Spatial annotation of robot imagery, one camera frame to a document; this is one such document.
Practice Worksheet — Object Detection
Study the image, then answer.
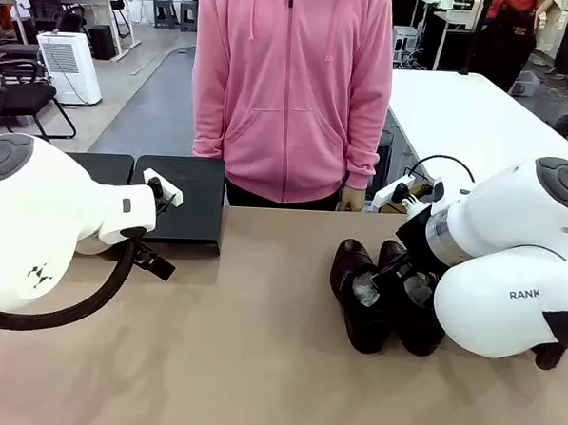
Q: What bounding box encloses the black round stool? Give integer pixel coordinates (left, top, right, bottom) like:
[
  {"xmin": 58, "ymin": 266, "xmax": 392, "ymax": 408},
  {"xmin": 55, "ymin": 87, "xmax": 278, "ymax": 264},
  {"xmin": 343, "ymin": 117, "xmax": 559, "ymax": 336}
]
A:
[{"xmin": 369, "ymin": 127, "xmax": 395, "ymax": 203}]

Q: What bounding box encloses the person's left forearm pink sleeve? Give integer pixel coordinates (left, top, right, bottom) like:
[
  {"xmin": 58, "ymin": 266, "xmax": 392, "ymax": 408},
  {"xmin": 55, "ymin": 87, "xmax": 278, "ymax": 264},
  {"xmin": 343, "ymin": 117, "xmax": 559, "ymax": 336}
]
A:
[{"xmin": 344, "ymin": 91, "xmax": 391, "ymax": 193}]

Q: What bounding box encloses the person orange shirt black apron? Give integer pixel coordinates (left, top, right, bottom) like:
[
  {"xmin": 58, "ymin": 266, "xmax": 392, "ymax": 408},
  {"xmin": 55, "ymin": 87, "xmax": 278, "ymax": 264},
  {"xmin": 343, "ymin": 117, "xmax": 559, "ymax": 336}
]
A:
[{"xmin": 480, "ymin": 0, "xmax": 539, "ymax": 93}]

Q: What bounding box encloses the thin black camera cable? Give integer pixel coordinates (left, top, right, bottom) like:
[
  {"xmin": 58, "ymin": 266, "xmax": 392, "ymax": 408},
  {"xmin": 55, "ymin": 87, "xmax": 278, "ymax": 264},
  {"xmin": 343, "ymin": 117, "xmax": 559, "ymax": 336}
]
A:
[{"xmin": 402, "ymin": 152, "xmax": 478, "ymax": 185}]

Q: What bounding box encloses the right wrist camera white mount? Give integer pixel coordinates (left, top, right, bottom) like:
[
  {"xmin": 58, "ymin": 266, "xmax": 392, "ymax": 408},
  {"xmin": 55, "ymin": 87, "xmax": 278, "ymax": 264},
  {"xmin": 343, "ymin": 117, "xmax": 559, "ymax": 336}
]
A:
[{"xmin": 372, "ymin": 171, "xmax": 447, "ymax": 217}]

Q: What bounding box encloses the black leather shoe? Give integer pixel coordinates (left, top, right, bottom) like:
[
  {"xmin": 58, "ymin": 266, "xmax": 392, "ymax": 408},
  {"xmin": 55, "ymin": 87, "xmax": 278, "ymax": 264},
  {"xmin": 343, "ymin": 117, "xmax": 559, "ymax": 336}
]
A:
[
  {"xmin": 325, "ymin": 237, "xmax": 401, "ymax": 357},
  {"xmin": 373, "ymin": 239, "xmax": 451, "ymax": 359}
]

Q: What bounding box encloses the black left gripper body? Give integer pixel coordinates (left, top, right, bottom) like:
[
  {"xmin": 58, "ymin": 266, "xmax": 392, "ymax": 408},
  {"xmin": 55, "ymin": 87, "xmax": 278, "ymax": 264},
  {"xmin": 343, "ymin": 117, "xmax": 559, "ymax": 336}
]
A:
[{"xmin": 132, "ymin": 235, "xmax": 163, "ymax": 269}]

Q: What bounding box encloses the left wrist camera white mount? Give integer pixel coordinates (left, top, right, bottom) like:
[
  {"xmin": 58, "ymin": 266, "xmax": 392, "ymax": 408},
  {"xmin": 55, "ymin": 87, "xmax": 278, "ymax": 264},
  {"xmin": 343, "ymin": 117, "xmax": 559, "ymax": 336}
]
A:
[{"xmin": 141, "ymin": 166, "xmax": 186, "ymax": 207}]

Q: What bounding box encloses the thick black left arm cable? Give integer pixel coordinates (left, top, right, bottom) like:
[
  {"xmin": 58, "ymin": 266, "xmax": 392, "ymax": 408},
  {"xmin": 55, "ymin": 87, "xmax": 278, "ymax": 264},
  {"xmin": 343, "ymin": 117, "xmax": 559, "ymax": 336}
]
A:
[{"xmin": 0, "ymin": 230, "xmax": 139, "ymax": 338}]

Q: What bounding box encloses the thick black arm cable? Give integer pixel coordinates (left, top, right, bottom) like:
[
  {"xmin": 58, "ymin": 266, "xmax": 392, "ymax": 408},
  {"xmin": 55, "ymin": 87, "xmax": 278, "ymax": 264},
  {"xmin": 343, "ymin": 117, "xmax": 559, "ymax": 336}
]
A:
[
  {"xmin": 534, "ymin": 309, "xmax": 568, "ymax": 373},
  {"xmin": 0, "ymin": 230, "xmax": 139, "ymax": 338}
]

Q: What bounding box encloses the white computer case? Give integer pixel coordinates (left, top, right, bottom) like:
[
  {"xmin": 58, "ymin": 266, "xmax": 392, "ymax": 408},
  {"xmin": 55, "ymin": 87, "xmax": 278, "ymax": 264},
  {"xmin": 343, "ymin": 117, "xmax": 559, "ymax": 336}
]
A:
[{"xmin": 391, "ymin": 25, "xmax": 426, "ymax": 68}]

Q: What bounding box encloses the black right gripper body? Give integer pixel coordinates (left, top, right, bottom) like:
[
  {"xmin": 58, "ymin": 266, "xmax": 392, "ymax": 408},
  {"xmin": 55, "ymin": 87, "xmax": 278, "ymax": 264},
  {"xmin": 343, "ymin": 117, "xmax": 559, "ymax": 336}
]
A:
[{"xmin": 393, "ymin": 203, "xmax": 452, "ymax": 280}]

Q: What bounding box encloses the grey plastic bin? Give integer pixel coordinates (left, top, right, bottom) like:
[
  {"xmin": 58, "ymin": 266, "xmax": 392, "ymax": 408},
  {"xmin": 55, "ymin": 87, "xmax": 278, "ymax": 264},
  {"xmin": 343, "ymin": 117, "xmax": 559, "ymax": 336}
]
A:
[{"xmin": 507, "ymin": 69, "xmax": 543, "ymax": 98}]

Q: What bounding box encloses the black shoe stand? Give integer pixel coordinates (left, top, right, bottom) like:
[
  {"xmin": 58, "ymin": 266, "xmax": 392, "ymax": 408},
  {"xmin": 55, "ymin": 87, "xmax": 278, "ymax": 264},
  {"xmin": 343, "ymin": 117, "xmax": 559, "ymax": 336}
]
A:
[
  {"xmin": 127, "ymin": 153, "xmax": 226, "ymax": 258},
  {"xmin": 64, "ymin": 150, "xmax": 135, "ymax": 186}
]

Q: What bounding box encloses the white desk black panel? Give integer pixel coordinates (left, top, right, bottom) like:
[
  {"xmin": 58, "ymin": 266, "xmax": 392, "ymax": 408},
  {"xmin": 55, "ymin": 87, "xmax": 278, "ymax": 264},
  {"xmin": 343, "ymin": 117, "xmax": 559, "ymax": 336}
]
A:
[{"xmin": 410, "ymin": 0, "xmax": 489, "ymax": 74}]

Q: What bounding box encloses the black computer tower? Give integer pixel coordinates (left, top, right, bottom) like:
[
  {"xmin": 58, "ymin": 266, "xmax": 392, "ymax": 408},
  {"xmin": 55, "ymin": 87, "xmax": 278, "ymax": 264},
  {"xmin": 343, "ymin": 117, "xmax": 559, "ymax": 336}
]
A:
[{"xmin": 86, "ymin": 23, "xmax": 119, "ymax": 62}]

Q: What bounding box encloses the large white table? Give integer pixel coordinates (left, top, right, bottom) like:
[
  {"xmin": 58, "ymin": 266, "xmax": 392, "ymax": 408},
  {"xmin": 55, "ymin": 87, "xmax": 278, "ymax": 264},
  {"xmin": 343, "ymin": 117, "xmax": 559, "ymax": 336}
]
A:
[{"xmin": 383, "ymin": 68, "xmax": 568, "ymax": 200}]

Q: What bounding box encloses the person's right forearm pink sleeve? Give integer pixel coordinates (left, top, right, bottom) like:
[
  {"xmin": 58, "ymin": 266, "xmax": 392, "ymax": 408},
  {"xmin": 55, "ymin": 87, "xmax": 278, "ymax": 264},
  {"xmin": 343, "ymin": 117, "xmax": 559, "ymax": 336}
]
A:
[{"xmin": 190, "ymin": 73, "xmax": 230, "ymax": 161}]

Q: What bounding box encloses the person in pink hoodie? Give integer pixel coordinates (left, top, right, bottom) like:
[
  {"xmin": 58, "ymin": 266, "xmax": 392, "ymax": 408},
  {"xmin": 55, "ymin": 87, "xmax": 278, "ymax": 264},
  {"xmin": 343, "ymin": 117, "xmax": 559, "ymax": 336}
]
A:
[{"xmin": 186, "ymin": 0, "xmax": 397, "ymax": 215}]

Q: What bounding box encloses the person's left hand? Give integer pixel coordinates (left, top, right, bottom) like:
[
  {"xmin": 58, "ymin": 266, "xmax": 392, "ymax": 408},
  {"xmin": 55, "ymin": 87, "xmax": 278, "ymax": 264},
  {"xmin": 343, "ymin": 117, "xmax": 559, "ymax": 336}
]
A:
[{"xmin": 339, "ymin": 186, "xmax": 368, "ymax": 214}]

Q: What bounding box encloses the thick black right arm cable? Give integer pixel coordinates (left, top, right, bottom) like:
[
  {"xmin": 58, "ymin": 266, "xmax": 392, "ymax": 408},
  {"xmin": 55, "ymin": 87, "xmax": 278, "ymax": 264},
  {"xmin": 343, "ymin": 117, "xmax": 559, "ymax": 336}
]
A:
[{"xmin": 534, "ymin": 309, "xmax": 568, "ymax": 373}]

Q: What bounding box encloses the white air purifier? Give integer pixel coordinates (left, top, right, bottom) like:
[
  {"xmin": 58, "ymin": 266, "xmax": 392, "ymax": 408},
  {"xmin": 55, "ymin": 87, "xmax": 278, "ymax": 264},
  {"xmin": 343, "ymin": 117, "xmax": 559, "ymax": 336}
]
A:
[{"xmin": 33, "ymin": 30, "xmax": 107, "ymax": 107}]

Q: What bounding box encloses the black office chair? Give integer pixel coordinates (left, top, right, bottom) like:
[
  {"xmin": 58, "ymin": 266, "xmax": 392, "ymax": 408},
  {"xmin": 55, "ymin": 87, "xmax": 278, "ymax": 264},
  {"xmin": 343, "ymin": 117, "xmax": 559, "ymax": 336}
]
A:
[
  {"xmin": 14, "ymin": 0, "xmax": 92, "ymax": 46},
  {"xmin": 0, "ymin": 40, "xmax": 53, "ymax": 85},
  {"xmin": 0, "ymin": 81, "xmax": 80, "ymax": 145}
]

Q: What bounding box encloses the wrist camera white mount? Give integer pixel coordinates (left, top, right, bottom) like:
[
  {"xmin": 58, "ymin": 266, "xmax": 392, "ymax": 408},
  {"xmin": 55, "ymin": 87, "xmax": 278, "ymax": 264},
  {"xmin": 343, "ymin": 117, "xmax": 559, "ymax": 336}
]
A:
[
  {"xmin": 141, "ymin": 166, "xmax": 186, "ymax": 207},
  {"xmin": 372, "ymin": 171, "xmax": 447, "ymax": 217}
]

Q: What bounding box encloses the grey plastic stool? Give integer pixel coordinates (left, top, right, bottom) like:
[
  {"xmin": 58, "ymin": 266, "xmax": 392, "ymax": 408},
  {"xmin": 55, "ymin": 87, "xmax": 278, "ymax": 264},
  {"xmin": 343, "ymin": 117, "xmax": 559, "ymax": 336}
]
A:
[
  {"xmin": 150, "ymin": 0, "xmax": 181, "ymax": 30},
  {"xmin": 178, "ymin": 0, "xmax": 201, "ymax": 33}
]

